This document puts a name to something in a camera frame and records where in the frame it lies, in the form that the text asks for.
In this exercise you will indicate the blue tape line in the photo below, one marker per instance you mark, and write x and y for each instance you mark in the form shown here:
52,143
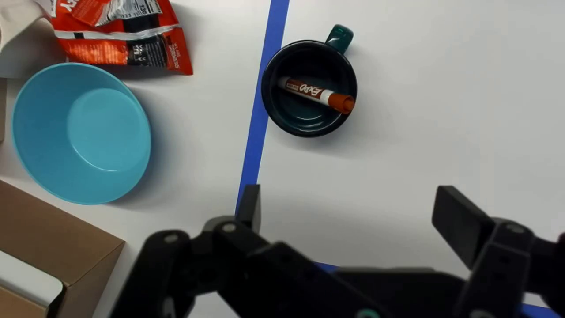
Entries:
273,43

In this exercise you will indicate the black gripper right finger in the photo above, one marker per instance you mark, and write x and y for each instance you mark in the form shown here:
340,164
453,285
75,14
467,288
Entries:
506,258

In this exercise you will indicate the orange capped white marker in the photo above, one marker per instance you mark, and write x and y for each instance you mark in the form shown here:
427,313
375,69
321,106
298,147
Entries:
319,94

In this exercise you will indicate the brown cardboard box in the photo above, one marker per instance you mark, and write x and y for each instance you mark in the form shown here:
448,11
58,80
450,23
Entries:
54,263

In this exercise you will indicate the light blue plastic bowl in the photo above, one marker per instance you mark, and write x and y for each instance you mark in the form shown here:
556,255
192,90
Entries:
82,133

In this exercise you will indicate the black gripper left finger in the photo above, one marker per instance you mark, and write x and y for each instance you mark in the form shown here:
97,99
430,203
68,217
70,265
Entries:
254,276

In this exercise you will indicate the red snack bag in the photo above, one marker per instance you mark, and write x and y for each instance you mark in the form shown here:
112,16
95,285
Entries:
121,32

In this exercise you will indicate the dark teal ceramic mug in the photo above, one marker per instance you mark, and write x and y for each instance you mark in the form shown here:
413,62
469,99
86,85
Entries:
319,62

